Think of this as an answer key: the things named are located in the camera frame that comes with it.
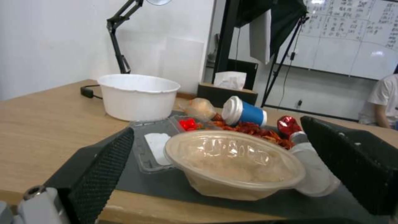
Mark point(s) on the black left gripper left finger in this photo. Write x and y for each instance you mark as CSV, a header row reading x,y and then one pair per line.
x,y
102,172

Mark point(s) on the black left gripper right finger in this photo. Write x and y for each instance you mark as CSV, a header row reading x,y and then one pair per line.
x,y
351,163

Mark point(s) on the red crayfish food pile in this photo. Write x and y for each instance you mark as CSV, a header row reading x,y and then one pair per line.
x,y
255,133

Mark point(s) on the beige lidded food bowl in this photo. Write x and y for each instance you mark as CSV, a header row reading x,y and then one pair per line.
x,y
236,163

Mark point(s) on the clear bag with bun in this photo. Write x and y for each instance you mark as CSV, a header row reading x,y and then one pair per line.
x,y
200,108

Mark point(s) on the white plastic bottle silver cap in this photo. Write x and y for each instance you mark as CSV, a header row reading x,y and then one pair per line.
x,y
314,165

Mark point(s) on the dark grey table mat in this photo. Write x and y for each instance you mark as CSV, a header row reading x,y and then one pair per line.
x,y
155,177

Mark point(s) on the clear plastic clamshell container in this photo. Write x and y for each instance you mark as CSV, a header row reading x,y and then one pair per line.
x,y
155,142

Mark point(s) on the person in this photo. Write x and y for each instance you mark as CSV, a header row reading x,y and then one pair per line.
x,y
381,102

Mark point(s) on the red foil wrapped item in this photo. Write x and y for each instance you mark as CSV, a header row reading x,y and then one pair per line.
x,y
289,127

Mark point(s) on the white plastic tub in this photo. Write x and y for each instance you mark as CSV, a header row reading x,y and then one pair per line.
x,y
138,98

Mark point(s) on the red round candies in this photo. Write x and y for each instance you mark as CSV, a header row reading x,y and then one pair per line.
x,y
188,123

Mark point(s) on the blue paper cup white lid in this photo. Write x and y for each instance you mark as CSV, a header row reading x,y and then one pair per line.
x,y
245,113

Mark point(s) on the whiteboard with writing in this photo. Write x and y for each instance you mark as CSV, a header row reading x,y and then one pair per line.
x,y
345,35

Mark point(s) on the black softbox light stand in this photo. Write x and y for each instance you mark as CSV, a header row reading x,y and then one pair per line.
x,y
273,46

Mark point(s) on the black tissue box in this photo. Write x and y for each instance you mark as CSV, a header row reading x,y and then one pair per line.
x,y
228,89

